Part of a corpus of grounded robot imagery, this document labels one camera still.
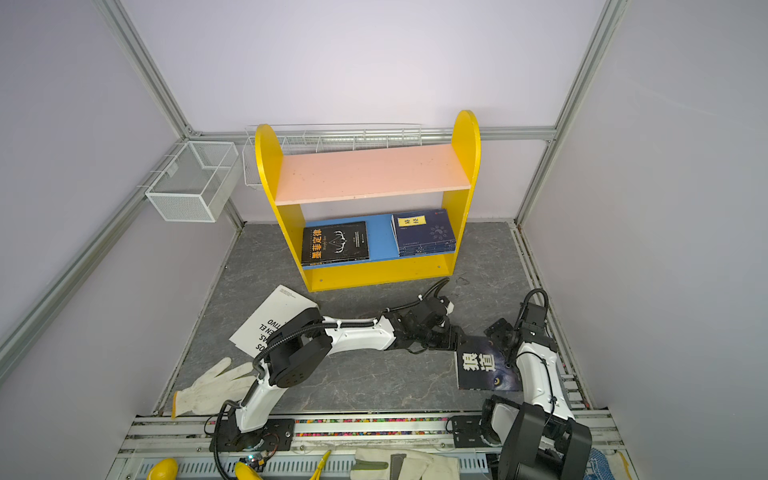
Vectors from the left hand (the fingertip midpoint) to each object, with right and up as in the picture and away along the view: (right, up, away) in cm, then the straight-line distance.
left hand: (465, 350), depth 82 cm
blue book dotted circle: (-10, +33, +11) cm, 37 cm away
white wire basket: (-47, +63, +12) cm, 80 cm away
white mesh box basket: (-89, +52, +24) cm, 105 cm away
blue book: (-13, +29, +9) cm, 33 cm away
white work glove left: (-69, -11, -1) cm, 70 cm away
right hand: (+12, +1, +4) cm, 13 cm away
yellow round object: (-70, -21, -16) cm, 75 cm away
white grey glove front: (-22, -23, -13) cm, 34 cm away
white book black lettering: (-56, +10, +12) cm, 58 cm away
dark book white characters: (+5, -5, +1) cm, 7 cm away
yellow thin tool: (-37, -23, -15) cm, 46 cm away
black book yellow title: (-39, +30, +12) cm, 50 cm away
